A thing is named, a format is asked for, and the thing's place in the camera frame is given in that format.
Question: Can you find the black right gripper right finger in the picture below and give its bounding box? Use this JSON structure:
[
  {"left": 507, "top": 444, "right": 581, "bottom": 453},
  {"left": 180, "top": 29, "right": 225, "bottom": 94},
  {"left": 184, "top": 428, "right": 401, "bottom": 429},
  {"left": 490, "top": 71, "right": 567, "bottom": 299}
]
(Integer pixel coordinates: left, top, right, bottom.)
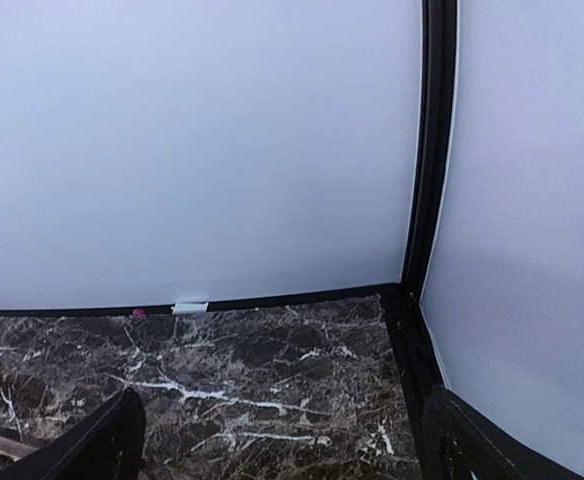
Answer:
[{"left": 422, "top": 385, "right": 581, "bottom": 480}]

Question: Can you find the white wall clip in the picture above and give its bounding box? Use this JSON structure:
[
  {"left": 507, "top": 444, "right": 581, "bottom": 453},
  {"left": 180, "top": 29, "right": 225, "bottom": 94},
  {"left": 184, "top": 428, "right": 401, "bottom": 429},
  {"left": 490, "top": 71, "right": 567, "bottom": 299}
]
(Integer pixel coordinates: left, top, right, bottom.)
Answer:
[{"left": 171, "top": 302, "right": 209, "bottom": 315}]

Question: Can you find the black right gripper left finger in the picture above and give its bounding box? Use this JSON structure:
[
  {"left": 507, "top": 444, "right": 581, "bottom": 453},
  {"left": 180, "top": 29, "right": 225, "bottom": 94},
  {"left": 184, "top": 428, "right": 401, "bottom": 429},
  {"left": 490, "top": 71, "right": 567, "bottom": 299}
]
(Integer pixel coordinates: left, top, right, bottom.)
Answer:
[{"left": 0, "top": 388, "right": 146, "bottom": 480}]

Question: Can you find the black corner frame post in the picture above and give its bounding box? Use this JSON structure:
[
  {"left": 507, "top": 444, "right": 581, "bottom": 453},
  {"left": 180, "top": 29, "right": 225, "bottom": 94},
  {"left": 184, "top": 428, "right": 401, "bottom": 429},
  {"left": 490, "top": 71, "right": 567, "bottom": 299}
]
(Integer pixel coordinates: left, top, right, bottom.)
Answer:
[{"left": 402, "top": 0, "right": 459, "bottom": 305}]

